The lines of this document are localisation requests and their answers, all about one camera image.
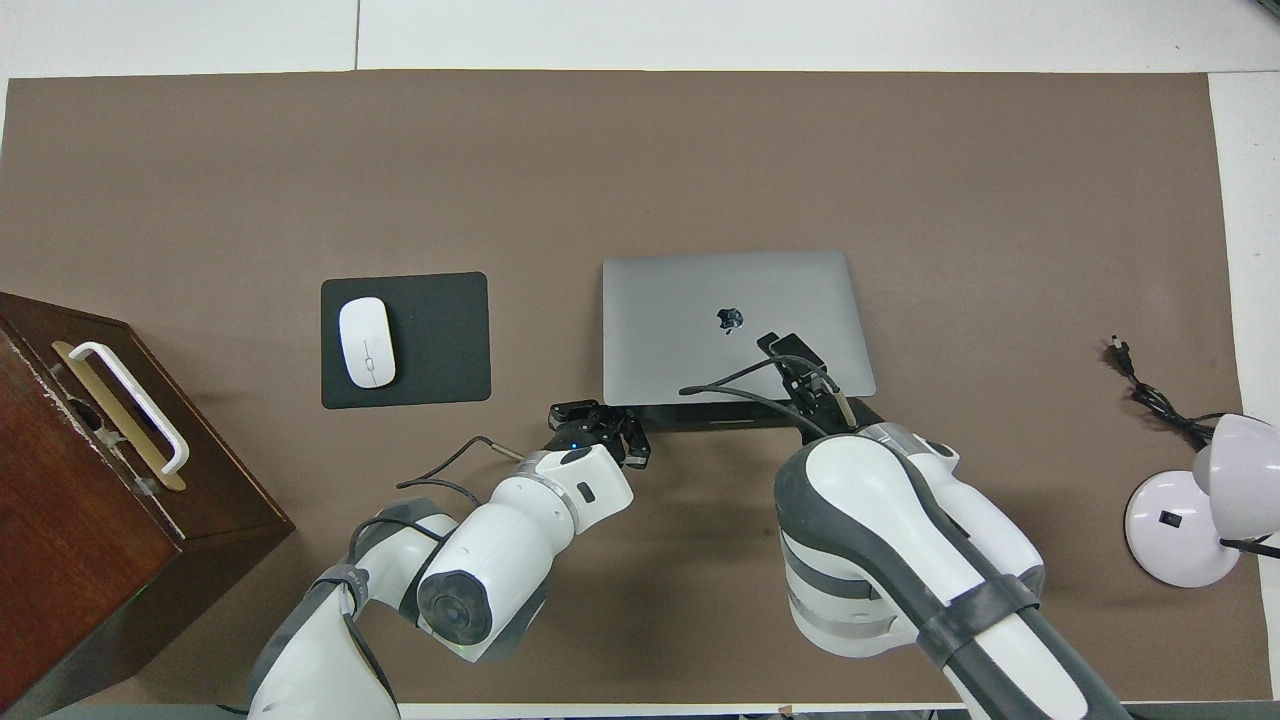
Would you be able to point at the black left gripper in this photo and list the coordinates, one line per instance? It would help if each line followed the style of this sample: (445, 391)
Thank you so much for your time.
(590, 432)

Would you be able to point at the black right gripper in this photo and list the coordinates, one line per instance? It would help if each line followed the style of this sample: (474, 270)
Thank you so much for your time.
(815, 395)

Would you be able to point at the silver laptop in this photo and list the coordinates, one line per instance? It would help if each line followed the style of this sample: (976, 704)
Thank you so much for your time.
(680, 320)

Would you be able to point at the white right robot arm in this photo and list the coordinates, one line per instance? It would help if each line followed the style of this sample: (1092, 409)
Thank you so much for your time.
(880, 520)

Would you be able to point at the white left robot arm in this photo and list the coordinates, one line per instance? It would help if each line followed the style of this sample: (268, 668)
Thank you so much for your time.
(500, 540)

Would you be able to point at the black mouse pad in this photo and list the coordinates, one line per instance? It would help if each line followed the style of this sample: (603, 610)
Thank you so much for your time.
(440, 340)

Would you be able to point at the brown table mat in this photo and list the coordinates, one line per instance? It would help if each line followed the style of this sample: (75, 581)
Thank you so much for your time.
(700, 150)

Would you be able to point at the white computer mouse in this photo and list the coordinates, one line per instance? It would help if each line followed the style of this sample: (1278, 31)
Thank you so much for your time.
(367, 343)

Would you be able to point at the white desk lamp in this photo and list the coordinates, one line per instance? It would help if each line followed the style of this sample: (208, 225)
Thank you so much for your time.
(1170, 530)

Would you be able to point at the dark wooden box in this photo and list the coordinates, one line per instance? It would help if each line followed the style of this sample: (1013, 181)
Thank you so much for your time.
(80, 560)

